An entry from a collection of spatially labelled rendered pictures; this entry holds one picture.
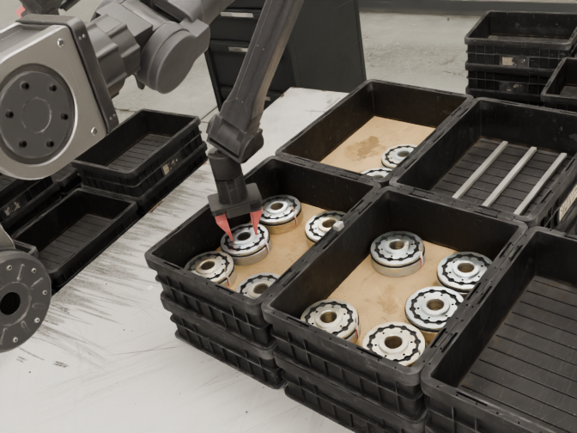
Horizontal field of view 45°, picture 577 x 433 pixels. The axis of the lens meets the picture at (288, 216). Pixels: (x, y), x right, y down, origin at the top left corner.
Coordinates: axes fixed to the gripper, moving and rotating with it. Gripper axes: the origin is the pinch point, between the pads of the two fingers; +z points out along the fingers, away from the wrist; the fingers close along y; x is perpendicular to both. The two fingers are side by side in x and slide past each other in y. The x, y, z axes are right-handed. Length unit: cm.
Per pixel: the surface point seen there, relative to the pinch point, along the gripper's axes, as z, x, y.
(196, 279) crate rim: -5.1, 17.7, 11.0
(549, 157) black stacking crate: 4, -2, -70
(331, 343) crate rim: -4.1, 41.7, -7.0
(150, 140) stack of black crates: 35, -131, 20
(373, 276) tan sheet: 4.7, 19.0, -21.1
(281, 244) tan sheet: 4.3, 1.3, -7.0
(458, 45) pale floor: 79, -248, -162
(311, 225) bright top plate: 1.4, 1.9, -13.9
